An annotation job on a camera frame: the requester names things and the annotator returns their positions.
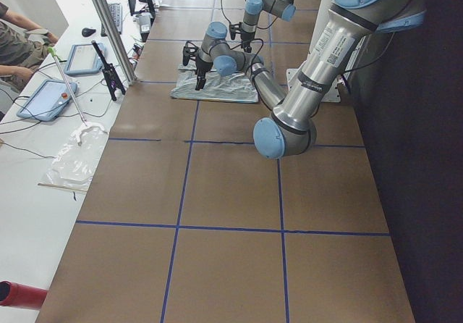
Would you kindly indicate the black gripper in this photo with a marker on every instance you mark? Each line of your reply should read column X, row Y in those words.
column 247, row 36
column 200, row 69

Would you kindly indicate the navy white striped polo shirt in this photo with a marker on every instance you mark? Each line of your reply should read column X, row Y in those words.
column 232, row 88

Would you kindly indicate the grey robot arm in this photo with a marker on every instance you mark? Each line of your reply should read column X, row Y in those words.
column 283, row 9
column 289, row 129

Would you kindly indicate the black keyboard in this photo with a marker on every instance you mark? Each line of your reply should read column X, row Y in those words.
column 115, row 10

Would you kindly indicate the far blue teach pendant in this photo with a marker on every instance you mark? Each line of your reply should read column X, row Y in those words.
column 83, row 60

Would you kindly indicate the blue teach pendant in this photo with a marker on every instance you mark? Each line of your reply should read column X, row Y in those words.
column 47, row 102
column 83, row 60

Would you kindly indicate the black computer mouse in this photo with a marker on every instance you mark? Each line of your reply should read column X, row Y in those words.
column 87, row 32

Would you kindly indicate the white grabber stick green tip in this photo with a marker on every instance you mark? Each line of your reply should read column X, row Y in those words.
column 85, row 125

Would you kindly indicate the near blue teach pendant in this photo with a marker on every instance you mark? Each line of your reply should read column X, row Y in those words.
column 47, row 102

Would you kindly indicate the clear plastic bag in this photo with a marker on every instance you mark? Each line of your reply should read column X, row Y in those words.
column 74, row 165

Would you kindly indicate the seated person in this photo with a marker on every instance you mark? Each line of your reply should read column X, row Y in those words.
column 20, row 57

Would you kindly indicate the thin wooden stick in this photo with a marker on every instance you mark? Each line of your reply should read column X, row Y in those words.
column 62, row 187

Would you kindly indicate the red cylinder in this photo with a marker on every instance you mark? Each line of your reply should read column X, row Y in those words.
column 22, row 296

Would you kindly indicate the black camera tripod stand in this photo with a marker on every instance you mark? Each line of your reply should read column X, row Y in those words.
column 112, row 79

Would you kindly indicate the aluminium frame post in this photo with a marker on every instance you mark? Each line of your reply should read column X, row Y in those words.
column 102, row 8

